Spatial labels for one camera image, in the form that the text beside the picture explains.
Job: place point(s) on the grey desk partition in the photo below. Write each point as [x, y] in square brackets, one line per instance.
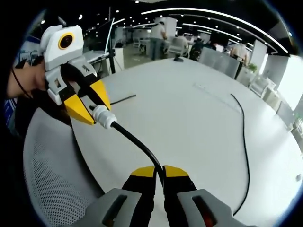
[219, 62]

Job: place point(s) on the black tripod stand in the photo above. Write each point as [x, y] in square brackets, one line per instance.
[111, 47]

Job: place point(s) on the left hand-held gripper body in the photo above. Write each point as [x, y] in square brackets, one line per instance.
[61, 45]

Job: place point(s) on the grey mesh office chair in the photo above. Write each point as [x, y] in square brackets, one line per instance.
[54, 170]

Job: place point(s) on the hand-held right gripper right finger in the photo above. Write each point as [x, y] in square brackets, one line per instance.
[182, 189]

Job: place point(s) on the white table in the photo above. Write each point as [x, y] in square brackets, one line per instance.
[180, 123]

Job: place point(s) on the person's body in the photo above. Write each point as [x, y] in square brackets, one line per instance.
[30, 111]

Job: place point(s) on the small black round object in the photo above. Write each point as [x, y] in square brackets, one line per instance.
[178, 59]

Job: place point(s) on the green potted plant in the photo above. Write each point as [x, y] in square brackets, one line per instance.
[252, 68]

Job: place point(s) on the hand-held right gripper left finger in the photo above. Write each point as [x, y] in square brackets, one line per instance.
[132, 189]

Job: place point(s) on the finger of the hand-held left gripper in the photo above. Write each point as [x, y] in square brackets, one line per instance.
[68, 101]
[99, 92]

